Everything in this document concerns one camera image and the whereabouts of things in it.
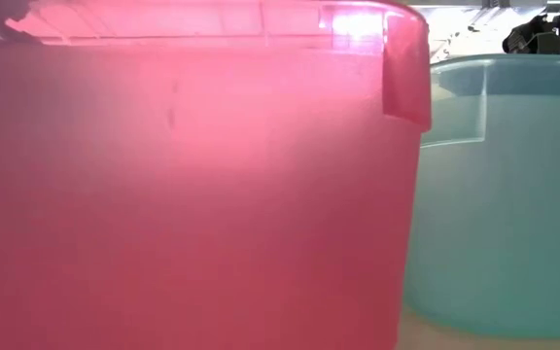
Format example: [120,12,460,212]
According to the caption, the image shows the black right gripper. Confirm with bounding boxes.
[502,14,560,55]

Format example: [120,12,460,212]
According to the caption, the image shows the teal translucent plastic bin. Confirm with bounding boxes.
[402,52,560,340]

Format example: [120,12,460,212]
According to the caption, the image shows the red translucent plastic bin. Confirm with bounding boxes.
[0,0,433,350]

